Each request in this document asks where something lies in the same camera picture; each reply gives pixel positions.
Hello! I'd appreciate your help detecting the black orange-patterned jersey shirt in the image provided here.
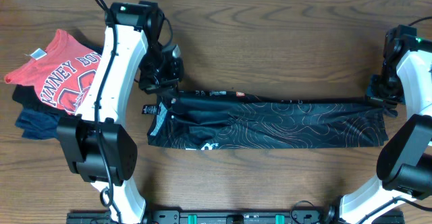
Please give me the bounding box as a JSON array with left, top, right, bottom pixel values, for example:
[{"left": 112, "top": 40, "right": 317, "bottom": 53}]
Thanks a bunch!
[{"left": 142, "top": 90, "right": 398, "bottom": 150}]

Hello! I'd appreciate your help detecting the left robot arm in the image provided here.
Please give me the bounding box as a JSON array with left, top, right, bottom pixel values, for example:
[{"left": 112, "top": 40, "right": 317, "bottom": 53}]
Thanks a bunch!
[{"left": 57, "top": 1, "right": 184, "bottom": 223}]

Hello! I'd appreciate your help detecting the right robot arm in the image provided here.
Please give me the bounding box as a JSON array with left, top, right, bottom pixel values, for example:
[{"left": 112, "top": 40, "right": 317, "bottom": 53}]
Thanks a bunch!
[{"left": 321, "top": 23, "right": 431, "bottom": 223}]

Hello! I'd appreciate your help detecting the red printed folded t-shirt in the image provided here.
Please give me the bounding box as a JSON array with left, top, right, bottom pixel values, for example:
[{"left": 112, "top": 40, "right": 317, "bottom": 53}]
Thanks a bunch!
[{"left": 5, "top": 30, "right": 101, "bottom": 114}]

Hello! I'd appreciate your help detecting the navy blue folded t-shirt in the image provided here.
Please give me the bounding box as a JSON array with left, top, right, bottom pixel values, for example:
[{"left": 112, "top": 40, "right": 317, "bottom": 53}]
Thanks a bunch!
[{"left": 14, "top": 46, "right": 105, "bottom": 141}]

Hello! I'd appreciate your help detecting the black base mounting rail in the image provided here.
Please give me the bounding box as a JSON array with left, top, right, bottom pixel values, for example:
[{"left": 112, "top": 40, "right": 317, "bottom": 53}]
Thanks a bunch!
[{"left": 65, "top": 207, "right": 405, "bottom": 224}]

